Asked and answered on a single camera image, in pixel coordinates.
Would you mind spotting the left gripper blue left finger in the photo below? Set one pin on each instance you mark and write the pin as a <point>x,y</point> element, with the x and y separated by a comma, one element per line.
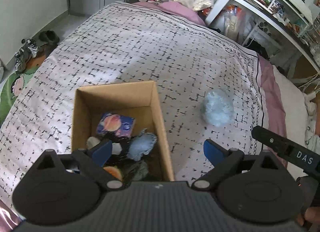
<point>101,152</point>

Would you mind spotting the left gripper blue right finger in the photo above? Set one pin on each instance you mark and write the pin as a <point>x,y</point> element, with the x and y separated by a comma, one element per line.
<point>214,152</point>

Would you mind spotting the white tissue packet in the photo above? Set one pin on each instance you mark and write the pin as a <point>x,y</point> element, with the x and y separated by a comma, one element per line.
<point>91,142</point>

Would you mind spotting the orange watermelon squishy toy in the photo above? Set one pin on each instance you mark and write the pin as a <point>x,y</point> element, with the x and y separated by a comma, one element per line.
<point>114,171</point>

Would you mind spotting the black white hair scrunchie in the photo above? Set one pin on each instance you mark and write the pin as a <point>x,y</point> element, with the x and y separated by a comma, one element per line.
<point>120,147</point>

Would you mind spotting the blue planet tissue pack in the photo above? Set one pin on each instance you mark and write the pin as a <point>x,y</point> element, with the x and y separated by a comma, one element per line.
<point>119,125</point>

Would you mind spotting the clear bag of black items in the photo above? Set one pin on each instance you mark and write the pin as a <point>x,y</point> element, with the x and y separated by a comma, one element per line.
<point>135,172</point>

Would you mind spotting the blue denim cloth piece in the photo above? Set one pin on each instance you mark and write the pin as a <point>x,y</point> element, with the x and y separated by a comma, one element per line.
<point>141,145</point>

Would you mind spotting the light blue plush toy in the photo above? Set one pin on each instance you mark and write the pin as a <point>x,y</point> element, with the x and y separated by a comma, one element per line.
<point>217,108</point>

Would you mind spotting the white fluffy blanket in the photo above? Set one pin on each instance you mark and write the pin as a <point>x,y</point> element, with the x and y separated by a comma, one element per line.
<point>300,114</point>

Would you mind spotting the white black patterned bedspread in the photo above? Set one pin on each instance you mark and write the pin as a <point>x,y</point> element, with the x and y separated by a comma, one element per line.
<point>128,43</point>

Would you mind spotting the brown cardboard box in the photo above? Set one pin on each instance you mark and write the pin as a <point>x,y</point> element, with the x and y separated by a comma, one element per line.
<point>121,111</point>

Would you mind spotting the green cartoon floor mat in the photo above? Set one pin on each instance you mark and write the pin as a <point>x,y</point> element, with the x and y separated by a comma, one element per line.
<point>16,82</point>

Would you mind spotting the black shoes on floor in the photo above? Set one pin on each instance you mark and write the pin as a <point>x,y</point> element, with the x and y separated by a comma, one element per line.
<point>31,46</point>

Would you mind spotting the white desk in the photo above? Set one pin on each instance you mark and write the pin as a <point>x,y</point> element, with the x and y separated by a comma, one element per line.
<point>265,15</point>

